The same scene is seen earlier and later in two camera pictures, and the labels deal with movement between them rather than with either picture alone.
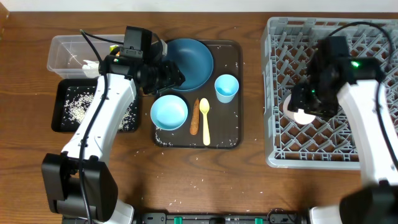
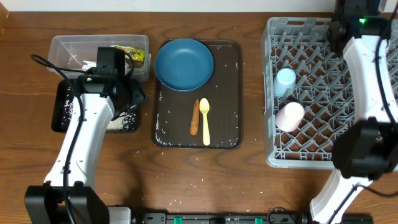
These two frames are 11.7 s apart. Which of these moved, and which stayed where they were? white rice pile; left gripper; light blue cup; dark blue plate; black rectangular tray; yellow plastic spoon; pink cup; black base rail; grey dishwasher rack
Moved: pink cup; light blue cup; left gripper
Stayed: black rectangular tray; white rice pile; grey dishwasher rack; yellow plastic spoon; dark blue plate; black base rail
